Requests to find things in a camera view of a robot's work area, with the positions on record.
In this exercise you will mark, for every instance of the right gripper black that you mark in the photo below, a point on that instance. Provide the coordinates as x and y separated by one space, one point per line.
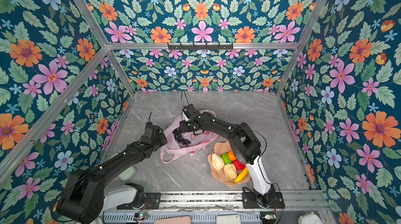
183 124

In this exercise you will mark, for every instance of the beige fake potato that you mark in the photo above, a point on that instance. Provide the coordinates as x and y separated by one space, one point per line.
230 171

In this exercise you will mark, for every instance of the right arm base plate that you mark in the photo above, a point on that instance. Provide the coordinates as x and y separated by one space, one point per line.
254 200

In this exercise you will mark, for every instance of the pink phone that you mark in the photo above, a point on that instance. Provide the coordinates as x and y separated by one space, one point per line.
174 220

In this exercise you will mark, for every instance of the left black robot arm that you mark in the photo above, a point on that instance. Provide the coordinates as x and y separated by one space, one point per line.
83 198

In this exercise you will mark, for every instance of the white round device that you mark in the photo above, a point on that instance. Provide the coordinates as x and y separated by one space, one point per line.
310 218

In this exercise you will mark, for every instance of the pink plastic bag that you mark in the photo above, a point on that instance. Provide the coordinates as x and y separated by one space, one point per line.
173 150

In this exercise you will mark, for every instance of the green fake custard apple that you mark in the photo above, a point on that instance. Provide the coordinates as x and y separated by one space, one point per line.
225 158

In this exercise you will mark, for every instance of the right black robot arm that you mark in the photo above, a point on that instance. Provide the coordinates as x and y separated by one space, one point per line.
242 140

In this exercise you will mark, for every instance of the pale round fake fruit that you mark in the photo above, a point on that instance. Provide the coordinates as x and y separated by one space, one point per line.
217 162

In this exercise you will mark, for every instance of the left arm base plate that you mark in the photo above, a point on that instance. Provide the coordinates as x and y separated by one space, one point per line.
143 201

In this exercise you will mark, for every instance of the dark purple fake grapes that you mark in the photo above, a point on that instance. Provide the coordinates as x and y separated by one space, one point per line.
179 138

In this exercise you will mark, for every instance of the orange fake fruit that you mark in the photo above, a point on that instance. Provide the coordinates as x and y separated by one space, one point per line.
231 156

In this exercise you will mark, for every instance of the red fake fruit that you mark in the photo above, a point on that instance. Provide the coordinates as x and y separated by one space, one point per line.
239 165

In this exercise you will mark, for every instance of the green rectangular container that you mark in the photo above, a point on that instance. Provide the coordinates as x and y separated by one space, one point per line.
127 174

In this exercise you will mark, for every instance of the pink flower-shaped plate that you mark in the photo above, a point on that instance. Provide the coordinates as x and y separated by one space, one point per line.
219 149

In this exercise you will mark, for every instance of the black hook rail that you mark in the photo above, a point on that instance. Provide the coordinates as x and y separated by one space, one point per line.
200 46

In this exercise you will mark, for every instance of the yellow fake banana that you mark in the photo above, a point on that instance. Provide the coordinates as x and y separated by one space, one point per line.
242 175

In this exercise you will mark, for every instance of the white box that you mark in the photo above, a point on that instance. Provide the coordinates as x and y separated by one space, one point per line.
228 219

